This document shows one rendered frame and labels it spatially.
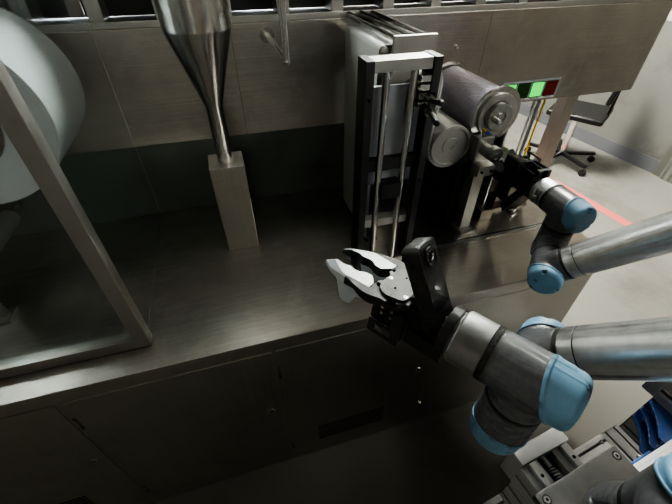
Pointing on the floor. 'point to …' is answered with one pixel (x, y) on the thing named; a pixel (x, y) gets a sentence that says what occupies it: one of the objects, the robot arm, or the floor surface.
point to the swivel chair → (592, 113)
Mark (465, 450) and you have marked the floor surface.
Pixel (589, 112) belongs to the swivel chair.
